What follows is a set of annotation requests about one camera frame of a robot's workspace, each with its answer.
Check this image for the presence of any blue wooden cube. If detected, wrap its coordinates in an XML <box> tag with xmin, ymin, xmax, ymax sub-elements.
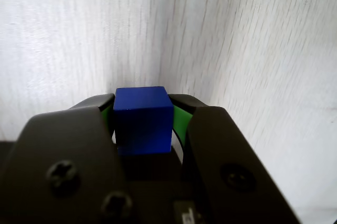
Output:
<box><xmin>113</xmin><ymin>86</ymin><xmax>174</xmax><ymax>155</ymax></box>

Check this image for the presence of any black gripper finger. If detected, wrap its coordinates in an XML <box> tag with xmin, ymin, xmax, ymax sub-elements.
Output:
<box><xmin>167</xmin><ymin>93</ymin><xmax>301</xmax><ymax>224</ymax></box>
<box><xmin>0</xmin><ymin>93</ymin><xmax>138</xmax><ymax>224</ymax></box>

